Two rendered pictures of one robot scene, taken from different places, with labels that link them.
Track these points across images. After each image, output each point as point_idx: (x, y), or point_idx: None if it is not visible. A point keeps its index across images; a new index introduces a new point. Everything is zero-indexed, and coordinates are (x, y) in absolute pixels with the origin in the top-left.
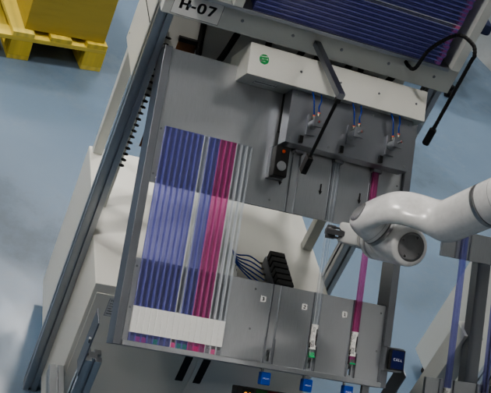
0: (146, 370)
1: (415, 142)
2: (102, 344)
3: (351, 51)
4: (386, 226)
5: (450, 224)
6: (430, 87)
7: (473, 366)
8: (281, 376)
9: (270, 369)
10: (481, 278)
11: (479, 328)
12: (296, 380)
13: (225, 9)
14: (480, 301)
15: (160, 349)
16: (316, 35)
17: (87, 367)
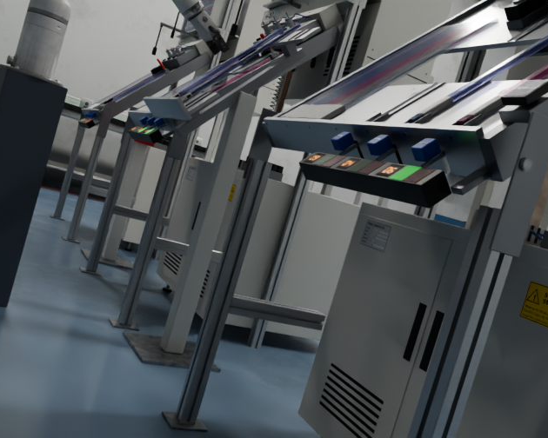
0: (186, 221)
1: (320, 34)
2: (181, 201)
3: (310, 3)
4: None
5: None
6: (339, 2)
7: (217, 102)
8: (221, 223)
9: (147, 113)
10: (273, 64)
11: (243, 85)
12: (225, 228)
13: (276, 10)
14: (260, 73)
15: (132, 111)
16: (300, 3)
17: (123, 136)
